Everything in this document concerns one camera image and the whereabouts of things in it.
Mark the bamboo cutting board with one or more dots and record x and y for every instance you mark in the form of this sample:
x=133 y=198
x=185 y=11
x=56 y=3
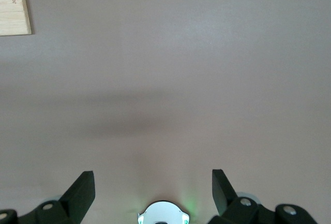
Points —
x=13 y=6

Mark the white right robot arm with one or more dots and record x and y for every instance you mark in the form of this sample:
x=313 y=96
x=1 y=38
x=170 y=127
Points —
x=163 y=212

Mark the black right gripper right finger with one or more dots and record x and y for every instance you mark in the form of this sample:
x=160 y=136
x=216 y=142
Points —
x=232 y=208

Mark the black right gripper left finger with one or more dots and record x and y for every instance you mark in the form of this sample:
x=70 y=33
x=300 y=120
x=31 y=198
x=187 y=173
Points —
x=67 y=206

